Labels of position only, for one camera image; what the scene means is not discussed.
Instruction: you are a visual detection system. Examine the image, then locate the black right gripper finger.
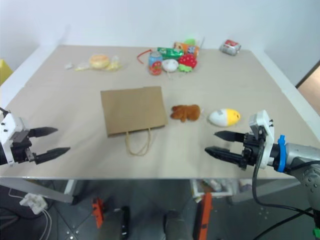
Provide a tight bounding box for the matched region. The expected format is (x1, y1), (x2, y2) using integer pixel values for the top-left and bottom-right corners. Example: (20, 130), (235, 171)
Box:
(204, 145), (245, 168)
(213, 130), (247, 144)

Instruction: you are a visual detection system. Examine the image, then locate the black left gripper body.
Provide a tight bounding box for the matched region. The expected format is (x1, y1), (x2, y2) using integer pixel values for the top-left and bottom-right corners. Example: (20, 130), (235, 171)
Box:
(10, 129), (39, 165)

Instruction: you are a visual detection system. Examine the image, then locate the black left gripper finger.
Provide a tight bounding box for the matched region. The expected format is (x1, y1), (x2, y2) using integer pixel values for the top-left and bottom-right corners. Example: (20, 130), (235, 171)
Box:
(27, 126), (59, 139)
(34, 146), (71, 166)

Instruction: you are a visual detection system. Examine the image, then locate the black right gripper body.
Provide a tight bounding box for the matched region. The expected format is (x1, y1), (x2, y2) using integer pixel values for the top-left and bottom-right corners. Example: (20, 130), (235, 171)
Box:
(239, 126), (266, 171)

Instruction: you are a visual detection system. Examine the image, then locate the brown paper bag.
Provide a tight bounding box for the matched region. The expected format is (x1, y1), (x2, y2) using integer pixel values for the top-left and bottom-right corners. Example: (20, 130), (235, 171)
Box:
(99, 85), (169, 157)

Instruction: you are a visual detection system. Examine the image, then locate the green snack packet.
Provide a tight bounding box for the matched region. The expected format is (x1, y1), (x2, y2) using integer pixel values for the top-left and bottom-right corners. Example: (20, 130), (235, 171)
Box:
(156, 46), (185, 61)

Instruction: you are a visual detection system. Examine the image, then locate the white yellow toy mouse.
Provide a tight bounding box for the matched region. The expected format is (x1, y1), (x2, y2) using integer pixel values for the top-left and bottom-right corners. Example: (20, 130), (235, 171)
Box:
(207, 107), (242, 128)

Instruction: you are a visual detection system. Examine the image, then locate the white storage crate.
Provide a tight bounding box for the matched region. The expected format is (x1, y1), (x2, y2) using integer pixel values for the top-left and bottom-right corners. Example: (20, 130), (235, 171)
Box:
(189, 178), (239, 201)

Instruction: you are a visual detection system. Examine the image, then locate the brown plush toy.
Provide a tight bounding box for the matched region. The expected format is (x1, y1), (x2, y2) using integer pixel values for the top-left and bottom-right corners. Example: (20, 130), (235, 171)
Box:
(170, 104), (202, 123)

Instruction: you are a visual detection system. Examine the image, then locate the white power adapter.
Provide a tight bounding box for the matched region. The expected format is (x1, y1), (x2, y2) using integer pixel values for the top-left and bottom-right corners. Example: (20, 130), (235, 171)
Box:
(19, 192), (49, 214)

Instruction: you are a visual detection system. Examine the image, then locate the orange black tool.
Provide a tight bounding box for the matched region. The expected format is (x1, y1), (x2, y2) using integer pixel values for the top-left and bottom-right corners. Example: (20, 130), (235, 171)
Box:
(193, 192), (214, 240)

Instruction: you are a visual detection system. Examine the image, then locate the yellow box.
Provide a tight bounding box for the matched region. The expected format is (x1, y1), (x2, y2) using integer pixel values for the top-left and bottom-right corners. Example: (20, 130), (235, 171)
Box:
(0, 58), (14, 87)

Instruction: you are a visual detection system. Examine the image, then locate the orange clamp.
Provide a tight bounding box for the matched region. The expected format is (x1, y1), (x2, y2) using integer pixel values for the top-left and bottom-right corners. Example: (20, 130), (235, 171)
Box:
(91, 197), (106, 229)

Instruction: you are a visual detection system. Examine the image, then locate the brown wooden panel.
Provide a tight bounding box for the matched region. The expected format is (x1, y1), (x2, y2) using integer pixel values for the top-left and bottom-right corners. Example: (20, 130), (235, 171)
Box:
(295, 58), (320, 121)

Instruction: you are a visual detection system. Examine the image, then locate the red strawberry plush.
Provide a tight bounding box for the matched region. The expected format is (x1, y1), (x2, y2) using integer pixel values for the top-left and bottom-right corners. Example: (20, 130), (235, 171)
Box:
(177, 53), (199, 69)

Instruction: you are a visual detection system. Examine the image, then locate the crushed silver red can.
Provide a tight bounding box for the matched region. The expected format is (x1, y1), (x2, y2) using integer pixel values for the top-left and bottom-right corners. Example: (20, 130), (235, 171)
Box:
(218, 39), (242, 57)

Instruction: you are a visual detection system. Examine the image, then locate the burger toy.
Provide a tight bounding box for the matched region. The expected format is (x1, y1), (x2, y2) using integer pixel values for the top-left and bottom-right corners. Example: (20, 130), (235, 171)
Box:
(89, 53), (111, 70)

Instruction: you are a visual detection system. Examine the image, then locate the white round plush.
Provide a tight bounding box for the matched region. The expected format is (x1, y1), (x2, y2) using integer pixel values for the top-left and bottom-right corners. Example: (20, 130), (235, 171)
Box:
(161, 58), (180, 73)

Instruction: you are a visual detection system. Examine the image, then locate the orange snack box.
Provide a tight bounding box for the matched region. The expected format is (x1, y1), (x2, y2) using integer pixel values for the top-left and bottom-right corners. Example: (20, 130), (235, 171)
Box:
(173, 41), (201, 57)

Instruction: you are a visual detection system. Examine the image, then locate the clear yellow plastic wrapper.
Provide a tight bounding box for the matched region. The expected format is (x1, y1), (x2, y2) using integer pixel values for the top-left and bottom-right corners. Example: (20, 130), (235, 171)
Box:
(108, 55), (125, 73)

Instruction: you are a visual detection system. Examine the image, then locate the blue red soda can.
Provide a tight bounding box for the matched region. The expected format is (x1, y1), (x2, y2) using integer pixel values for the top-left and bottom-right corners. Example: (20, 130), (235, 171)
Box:
(148, 51), (164, 76)

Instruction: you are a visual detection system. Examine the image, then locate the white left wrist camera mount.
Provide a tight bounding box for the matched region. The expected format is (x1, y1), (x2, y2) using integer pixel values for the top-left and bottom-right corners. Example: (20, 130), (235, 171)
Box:
(0, 112), (31, 167)

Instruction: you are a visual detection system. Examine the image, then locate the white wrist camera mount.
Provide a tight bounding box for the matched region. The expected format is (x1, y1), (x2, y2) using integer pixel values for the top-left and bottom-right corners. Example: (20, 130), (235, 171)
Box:
(0, 112), (31, 167)
(247, 109), (276, 169)

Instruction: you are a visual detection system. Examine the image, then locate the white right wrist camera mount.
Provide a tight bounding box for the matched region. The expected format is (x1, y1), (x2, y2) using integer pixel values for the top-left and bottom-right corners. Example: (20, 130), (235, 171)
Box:
(247, 109), (276, 169)

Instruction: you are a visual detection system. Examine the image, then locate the blue wrist ring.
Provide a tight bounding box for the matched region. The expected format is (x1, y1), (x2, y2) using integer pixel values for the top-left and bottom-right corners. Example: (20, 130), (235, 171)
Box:
(276, 134), (287, 173)

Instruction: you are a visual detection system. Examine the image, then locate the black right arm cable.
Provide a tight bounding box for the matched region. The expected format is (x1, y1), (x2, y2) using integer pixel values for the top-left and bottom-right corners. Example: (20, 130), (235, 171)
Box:
(251, 139), (320, 240)

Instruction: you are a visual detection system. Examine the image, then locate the white table frame beam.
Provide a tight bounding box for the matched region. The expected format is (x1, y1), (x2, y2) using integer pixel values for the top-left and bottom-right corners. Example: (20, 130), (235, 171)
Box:
(0, 177), (76, 206)

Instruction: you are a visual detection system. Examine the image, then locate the white cable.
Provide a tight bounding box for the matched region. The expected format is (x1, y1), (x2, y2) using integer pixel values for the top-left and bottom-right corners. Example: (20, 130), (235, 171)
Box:
(39, 206), (54, 240)

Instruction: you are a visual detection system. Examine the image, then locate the red cord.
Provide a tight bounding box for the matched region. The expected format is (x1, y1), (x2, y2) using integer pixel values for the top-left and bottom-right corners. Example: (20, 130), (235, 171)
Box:
(136, 48), (154, 65)

